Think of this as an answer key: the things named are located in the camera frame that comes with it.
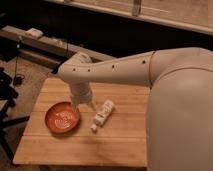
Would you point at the black chair base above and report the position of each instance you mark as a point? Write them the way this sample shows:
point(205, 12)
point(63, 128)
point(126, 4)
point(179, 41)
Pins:
point(8, 94)

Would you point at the wooden table board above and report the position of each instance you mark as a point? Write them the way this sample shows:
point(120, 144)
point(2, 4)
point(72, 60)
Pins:
point(120, 142)

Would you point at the wooden window sill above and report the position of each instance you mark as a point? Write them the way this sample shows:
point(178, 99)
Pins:
point(192, 15)

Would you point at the orange ceramic bowl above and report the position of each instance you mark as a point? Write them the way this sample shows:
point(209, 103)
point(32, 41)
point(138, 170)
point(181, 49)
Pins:
point(62, 118)

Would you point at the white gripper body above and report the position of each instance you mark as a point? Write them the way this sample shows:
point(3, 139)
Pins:
point(80, 93)

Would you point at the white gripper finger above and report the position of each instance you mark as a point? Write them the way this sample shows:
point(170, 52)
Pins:
point(92, 105)
point(75, 106)

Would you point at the small white box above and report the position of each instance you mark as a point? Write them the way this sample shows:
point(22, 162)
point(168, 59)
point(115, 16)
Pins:
point(34, 32)

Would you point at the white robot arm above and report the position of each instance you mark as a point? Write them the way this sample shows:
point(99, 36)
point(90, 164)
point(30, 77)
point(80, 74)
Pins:
point(179, 119)

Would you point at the white bottle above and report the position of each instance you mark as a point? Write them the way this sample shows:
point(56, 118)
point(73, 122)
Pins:
point(101, 116)

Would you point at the long wooden beam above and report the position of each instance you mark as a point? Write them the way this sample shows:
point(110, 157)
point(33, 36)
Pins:
point(48, 44)

